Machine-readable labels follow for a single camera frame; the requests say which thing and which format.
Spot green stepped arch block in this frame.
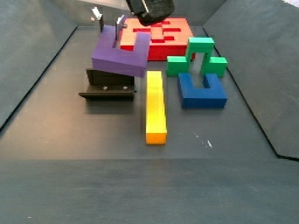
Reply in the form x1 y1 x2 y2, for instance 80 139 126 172
165 37 228 78

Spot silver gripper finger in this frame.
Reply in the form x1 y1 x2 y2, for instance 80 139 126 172
90 7 104 32
113 15 126 47

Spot blue U-shaped block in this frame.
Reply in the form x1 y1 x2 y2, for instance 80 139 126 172
177 73 228 109

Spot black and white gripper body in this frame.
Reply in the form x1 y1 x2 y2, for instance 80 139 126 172
125 0 174 26

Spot purple U-shaped block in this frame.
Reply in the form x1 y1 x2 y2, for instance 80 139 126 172
90 25 150 77

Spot black angle fixture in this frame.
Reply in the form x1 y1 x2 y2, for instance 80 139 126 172
78 68 136 100

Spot yellow long bar block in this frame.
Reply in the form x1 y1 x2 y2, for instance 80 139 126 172
145 71 166 144

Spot red board with slots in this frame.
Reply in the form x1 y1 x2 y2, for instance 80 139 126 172
120 17 192 61

